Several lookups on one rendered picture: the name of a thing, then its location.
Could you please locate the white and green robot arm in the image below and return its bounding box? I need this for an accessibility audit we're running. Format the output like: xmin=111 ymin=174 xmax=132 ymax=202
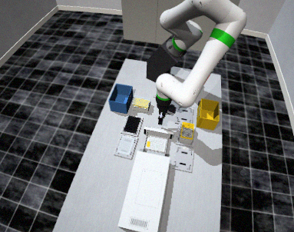
xmin=154 ymin=0 xmax=247 ymax=115

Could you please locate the yellow bin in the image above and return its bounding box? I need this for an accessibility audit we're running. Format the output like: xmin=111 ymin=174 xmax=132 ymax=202
xmin=197 ymin=98 xmax=219 ymax=130

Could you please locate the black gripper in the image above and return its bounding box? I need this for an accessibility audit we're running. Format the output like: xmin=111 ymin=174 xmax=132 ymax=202
xmin=157 ymin=103 xmax=169 ymax=125

